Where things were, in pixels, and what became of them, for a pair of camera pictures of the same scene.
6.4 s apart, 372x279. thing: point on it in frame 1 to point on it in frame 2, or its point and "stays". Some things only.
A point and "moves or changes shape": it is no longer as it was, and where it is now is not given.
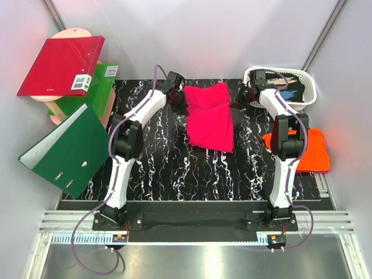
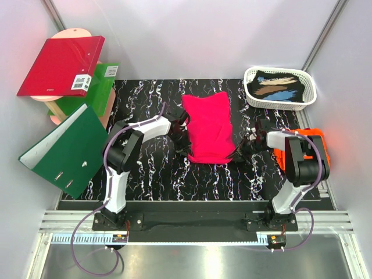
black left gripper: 182,108 to 184,148
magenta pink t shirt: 209,117 moves or changes shape
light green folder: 99,93 stays
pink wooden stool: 58,117 stays
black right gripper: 237,102 to 242,158
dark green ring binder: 68,153 stays
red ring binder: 64,68 stays
